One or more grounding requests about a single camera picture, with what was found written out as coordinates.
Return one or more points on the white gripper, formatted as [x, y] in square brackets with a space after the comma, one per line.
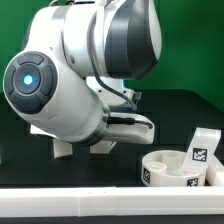
[129, 128]

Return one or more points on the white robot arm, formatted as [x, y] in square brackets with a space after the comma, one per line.
[46, 83]

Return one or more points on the white marker sheet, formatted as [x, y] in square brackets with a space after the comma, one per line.
[36, 131]

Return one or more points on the white front fence rail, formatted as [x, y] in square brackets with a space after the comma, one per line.
[111, 201]

